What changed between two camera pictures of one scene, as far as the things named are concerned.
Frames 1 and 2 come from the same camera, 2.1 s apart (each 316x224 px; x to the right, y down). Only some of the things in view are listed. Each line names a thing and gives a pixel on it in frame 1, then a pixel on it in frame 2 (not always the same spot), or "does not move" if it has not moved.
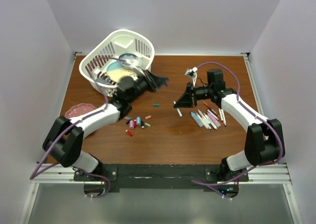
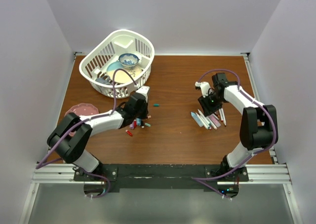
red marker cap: [128, 132] does not move
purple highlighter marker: [214, 120] does not move
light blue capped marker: [196, 119] does not move
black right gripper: [186, 100] → [208, 109]
